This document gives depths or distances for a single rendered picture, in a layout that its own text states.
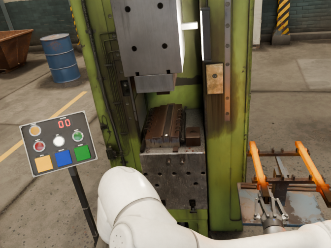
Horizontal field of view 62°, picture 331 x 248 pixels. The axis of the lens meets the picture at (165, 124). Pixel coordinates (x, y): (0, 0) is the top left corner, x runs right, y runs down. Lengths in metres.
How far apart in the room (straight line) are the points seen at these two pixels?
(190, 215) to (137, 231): 1.34
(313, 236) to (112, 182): 0.57
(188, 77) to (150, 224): 1.44
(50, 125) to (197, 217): 1.07
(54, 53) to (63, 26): 3.09
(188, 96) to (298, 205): 0.97
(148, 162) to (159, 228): 1.05
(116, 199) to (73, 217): 2.03
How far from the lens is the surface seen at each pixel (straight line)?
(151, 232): 0.58
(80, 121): 1.57
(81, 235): 2.53
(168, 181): 1.70
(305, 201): 1.68
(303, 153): 1.54
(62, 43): 5.95
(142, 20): 1.36
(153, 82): 1.43
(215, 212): 2.17
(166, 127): 1.68
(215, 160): 1.84
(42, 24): 9.42
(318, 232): 0.95
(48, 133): 1.58
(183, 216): 1.91
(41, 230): 2.74
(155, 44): 1.37
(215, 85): 1.55
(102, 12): 1.54
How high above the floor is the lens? 1.83
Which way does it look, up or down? 29 degrees down
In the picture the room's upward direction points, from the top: 7 degrees counter-clockwise
